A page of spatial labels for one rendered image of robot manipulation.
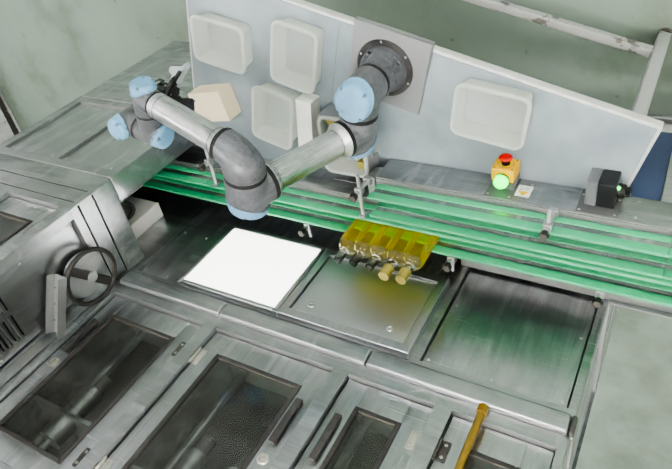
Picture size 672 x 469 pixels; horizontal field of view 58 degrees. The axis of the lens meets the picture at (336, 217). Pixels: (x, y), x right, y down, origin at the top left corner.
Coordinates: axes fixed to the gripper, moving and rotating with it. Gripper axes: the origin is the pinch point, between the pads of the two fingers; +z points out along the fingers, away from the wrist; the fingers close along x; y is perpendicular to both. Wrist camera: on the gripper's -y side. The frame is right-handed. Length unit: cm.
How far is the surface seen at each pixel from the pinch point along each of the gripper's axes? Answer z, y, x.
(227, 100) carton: 16.6, 0.0, 15.9
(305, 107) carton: 15.2, -34.7, 6.3
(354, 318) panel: -29, -79, 45
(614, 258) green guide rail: 4, -142, 12
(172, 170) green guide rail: 4, 22, 50
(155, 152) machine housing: -5.6, 19.0, 33.5
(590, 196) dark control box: 13, -130, 2
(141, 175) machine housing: -15.4, 18.1, 37.6
